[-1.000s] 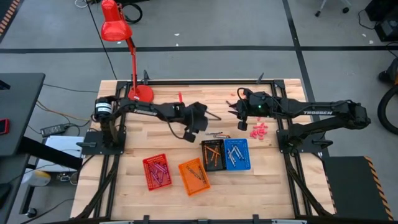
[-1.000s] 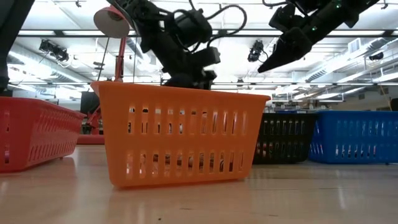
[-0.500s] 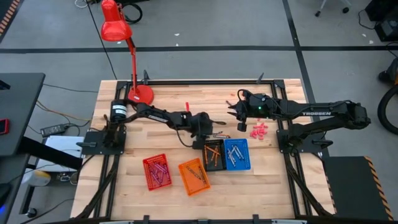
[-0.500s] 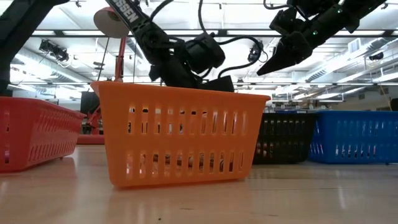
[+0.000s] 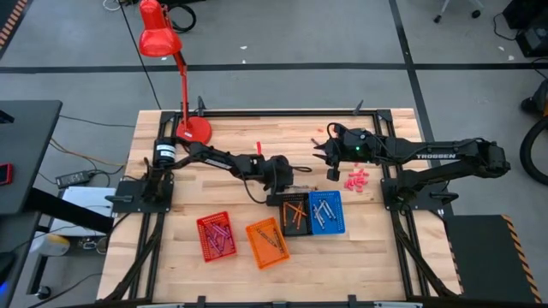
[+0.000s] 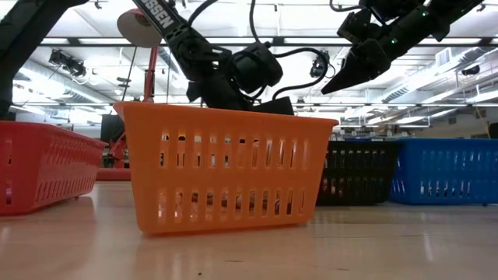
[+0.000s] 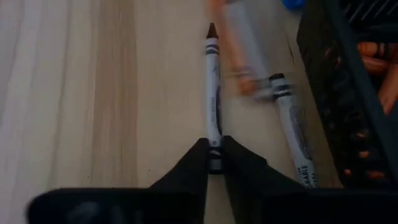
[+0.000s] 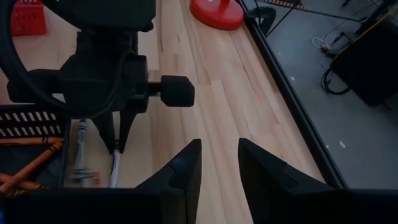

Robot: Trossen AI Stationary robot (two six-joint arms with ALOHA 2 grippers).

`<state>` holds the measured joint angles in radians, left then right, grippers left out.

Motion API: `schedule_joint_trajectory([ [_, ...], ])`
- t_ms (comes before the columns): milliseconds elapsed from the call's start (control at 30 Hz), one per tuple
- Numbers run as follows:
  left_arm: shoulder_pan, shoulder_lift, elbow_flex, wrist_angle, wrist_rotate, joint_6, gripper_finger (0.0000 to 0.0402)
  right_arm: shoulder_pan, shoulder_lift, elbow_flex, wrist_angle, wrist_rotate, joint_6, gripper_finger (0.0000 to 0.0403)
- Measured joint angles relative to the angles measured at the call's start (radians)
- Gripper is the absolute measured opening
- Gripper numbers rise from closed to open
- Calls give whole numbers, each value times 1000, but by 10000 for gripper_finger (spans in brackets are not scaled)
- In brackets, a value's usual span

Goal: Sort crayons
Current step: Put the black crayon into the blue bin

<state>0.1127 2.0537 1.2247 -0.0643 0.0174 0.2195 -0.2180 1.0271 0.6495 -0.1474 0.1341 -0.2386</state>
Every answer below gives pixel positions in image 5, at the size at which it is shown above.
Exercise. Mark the white box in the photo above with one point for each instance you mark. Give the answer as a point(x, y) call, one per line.
point(85, 197)

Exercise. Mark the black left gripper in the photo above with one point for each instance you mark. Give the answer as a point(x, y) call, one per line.
point(278, 171)

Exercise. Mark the black equipment case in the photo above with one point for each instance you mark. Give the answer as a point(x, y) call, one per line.
point(531, 38)

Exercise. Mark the small red strip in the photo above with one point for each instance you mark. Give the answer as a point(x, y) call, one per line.
point(258, 148)

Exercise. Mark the red desk lamp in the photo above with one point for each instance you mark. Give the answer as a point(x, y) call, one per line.
point(159, 40)

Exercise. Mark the gray crayon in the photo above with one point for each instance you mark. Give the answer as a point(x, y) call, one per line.
point(324, 210)
point(330, 209)
point(319, 216)

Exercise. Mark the office chair wheeled base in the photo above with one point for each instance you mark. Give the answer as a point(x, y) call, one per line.
point(475, 13)

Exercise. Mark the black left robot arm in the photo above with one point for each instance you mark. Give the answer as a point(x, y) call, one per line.
point(218, 160)

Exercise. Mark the yellow gray vacuum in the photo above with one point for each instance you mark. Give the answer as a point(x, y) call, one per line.
point(540, 98)

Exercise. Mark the black power adapter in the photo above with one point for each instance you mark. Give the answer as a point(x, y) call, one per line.
point(73, 179)

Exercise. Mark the blue plastic basket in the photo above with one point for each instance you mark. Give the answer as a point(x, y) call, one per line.
point(338, 224)

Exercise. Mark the orange plastic basket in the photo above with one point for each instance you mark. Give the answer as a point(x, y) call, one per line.
point(263, 256)

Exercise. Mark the black desk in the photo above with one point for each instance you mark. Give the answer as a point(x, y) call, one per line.
point(25, 149)

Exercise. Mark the black hazard-striped platform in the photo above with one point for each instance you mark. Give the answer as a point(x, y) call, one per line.
point(484, 256)

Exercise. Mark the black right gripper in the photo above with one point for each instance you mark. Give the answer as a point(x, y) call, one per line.
point(353, 147)

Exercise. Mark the white yellow round device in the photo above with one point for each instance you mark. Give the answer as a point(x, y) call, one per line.
point(51, 245)

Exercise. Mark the red plastic basket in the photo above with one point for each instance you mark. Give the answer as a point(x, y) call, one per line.
point(201, 231)

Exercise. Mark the hazard-striped floor mat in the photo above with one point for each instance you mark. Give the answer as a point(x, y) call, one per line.
point(13, 21)

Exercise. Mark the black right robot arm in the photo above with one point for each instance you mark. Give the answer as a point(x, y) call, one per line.
point(398, 147)

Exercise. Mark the black plastic basket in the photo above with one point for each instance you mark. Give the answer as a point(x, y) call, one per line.
point(305, 229)

